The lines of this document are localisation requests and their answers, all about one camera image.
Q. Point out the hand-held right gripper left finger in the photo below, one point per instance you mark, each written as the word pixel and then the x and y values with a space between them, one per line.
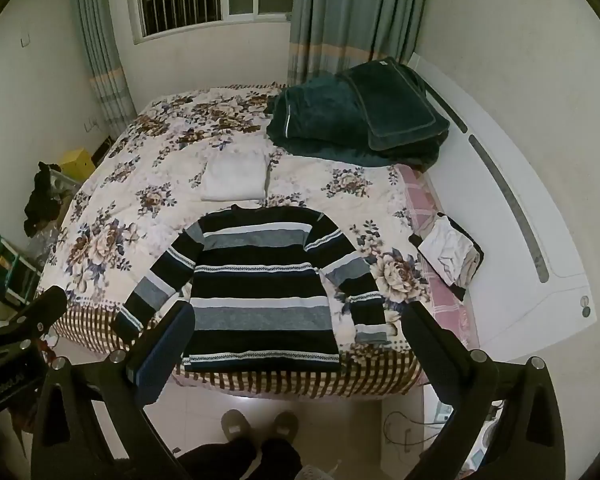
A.
pixel 162 355

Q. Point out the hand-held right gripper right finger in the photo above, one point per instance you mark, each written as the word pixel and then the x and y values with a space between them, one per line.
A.
pixel 432 355

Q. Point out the black grey white striped sweater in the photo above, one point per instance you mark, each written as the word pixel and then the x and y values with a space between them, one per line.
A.
pixel 260 290

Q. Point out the black clothes heap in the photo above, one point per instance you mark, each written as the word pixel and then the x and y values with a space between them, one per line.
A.
pixel 42 200

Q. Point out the pile of white clothes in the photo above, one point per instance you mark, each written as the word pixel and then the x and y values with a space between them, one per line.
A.
pixel 450 250

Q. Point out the green shelf rack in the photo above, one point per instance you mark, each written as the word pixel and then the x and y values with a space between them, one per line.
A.
pixel 5 260

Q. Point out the pink checked sheet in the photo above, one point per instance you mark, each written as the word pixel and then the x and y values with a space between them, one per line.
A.
pixel 447 320

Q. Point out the grey slipper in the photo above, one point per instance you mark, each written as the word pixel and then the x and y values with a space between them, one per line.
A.
pixel 236 425
pixel 285 426

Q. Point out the white headboard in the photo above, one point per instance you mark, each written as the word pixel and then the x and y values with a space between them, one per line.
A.
pixel 505 270

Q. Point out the person's black trousers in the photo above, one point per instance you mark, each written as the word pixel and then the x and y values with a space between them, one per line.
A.
pixel 240 460

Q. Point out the floral bedspread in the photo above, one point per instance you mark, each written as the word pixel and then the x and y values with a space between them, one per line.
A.
pixel 130 200

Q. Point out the yellow box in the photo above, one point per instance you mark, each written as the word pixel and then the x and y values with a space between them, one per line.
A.
pixel 77 162

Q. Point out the folded white cloth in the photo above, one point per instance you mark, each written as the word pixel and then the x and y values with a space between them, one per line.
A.
pixel 235 175

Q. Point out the dark green pillow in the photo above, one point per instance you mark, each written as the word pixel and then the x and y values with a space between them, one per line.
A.
pixel 400 105

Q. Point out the narrow grey-green curtain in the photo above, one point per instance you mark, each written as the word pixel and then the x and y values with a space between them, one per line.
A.
pixel 100 50

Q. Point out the dark green blanket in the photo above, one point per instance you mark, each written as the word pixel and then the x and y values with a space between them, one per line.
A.
pixel 315 115

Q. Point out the wide grey-green curtain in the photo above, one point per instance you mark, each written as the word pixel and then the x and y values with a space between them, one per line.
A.
pixel 350 10

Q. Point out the wall switch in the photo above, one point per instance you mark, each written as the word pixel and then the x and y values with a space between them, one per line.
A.
pixel 25 40

